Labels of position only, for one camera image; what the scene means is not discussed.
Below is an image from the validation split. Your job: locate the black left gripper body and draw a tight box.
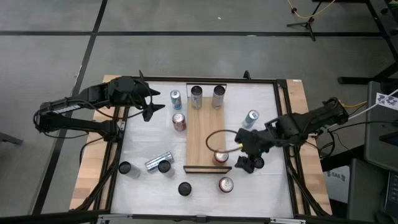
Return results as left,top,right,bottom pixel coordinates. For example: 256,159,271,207
123,76,153,110

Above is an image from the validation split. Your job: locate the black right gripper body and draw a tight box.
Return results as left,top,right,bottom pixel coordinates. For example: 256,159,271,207
234,126,274,174

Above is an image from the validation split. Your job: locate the blue silver Red Bull can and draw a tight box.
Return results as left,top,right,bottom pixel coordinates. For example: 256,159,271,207
169,90,183,111
241,109,260,129

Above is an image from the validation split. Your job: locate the red Coca-Cola can white lettering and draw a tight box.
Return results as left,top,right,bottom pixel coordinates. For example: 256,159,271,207
172,112,187,133

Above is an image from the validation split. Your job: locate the white slim beverage can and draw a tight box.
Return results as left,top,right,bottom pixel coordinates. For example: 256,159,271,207
118,161,142,180
157,159,175,179
190,85,203,110

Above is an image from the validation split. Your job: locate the red Coca-Cola can black lettering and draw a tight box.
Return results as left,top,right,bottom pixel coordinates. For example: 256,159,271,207
218,176,235,194

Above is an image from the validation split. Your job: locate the white Celsius can red band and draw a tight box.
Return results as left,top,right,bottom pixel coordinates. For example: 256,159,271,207
177,181,193,197
211,85,226,110

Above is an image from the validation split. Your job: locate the silver slim beverage can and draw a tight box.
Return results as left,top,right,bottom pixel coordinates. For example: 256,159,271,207
144,151,175,174

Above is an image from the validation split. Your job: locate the white can palm tree print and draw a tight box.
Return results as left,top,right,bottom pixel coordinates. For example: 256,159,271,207
253,156,266,170

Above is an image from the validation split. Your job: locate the white table mat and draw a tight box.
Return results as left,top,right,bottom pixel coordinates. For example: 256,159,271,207
110,80,295,218

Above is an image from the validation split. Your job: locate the white labelled box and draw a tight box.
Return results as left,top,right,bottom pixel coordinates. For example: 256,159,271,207
322,164,352,203

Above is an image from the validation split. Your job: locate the grey cabinet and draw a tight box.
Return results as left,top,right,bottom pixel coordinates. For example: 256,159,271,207
363,80,398,172

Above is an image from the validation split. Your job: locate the dark grey desk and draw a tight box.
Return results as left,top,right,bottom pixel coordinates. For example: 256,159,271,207
346,157,389,223

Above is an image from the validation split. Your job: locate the black tripod stand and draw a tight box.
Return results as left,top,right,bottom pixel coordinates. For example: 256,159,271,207
285,0,324,42

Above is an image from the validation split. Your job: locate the black chair base leg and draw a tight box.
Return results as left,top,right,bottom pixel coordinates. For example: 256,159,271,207
0,131,24,146

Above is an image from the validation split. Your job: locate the white paper tag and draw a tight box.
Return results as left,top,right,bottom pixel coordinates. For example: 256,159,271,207
375,92,398,111

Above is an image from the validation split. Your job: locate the black computer mouse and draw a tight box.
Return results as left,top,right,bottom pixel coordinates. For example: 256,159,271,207
374,211,396,224

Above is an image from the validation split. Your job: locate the black left wrist camera cable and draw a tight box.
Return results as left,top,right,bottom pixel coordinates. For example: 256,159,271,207
89,82,154,119

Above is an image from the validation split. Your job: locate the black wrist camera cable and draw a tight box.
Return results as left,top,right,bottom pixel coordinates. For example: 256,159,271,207
89,82,154,119
205,128,247,154

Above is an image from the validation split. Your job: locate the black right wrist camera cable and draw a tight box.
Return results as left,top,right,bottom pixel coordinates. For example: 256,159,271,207
205,128,247,154

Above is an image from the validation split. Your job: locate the black aluminium table frame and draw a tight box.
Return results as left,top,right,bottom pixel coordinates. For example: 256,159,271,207
70,70,332,218

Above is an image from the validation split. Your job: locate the wooden shelf with black rail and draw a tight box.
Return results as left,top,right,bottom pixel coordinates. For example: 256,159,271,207
183,82,233,174

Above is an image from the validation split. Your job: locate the black power cable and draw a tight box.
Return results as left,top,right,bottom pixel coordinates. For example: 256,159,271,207
78,136,108,166
310,119,398,162

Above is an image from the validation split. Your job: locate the black camera mount crossbar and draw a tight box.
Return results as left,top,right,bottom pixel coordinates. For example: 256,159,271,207
98,213,307,224

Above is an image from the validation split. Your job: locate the white cable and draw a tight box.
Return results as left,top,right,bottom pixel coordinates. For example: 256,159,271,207
346,89,398,121

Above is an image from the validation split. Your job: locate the black desk leg frame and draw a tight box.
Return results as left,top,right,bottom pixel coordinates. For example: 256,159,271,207
312,0,398,85

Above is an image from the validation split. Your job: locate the yellow extension cable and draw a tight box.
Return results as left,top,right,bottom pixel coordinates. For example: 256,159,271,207
285,0,337,19

